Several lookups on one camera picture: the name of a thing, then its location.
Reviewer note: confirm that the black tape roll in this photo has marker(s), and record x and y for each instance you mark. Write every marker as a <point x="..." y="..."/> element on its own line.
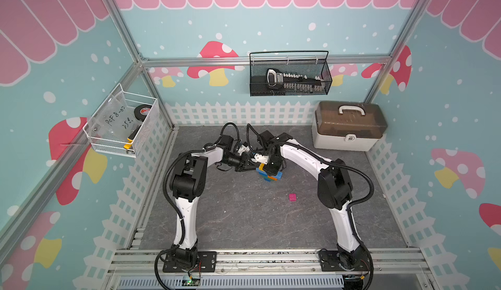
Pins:
<point x="141" y="112"/>

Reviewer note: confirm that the white storage box brown lid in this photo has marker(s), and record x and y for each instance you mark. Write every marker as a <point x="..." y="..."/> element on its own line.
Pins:
<point x="347" y="126"/>

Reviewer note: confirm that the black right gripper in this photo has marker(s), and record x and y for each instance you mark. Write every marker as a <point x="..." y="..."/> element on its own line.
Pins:
<point x="272" y="171"/>

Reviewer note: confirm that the white wire wall basket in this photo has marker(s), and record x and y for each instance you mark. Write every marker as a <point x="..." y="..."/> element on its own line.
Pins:
<point x="113" y="128"/>

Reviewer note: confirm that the socket set tool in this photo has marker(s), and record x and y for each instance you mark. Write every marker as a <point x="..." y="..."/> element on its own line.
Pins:
<point x="289" y="82"/>

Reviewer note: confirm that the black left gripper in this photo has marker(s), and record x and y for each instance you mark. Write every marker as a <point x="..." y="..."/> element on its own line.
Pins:
<point x="243" y="162"/>

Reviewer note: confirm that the light blue lego brick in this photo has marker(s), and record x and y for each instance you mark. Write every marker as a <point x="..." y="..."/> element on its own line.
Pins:
<point x="261" y="172"/>
<point x="278" y="176"/>

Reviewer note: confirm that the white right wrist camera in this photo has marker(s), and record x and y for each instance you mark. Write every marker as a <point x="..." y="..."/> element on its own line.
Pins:
<point x="261" y="158"/>

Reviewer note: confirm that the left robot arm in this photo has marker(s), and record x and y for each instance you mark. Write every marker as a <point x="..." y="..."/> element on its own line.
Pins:
<point x="184" y="183"/>

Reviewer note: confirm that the black wire wall basket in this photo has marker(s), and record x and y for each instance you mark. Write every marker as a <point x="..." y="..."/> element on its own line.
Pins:
<point x="309" y="63"/>

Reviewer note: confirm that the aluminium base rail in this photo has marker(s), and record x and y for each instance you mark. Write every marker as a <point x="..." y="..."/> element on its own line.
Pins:
<point x="389" y="268"/>

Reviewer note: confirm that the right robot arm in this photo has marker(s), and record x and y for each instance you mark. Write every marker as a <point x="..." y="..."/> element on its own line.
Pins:
<point x="334" y="188"/>

